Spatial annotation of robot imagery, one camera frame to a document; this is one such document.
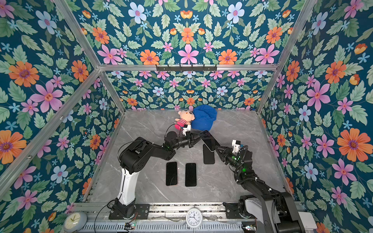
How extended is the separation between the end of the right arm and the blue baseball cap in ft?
0.99

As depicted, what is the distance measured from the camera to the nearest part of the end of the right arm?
25.4 inches

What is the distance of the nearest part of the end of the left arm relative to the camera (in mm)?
776
